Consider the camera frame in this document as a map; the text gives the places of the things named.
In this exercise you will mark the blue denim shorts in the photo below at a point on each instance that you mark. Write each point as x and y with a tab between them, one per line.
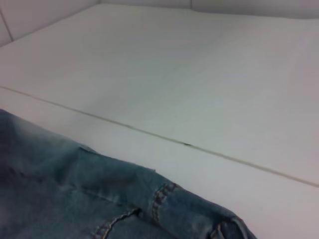
74	189

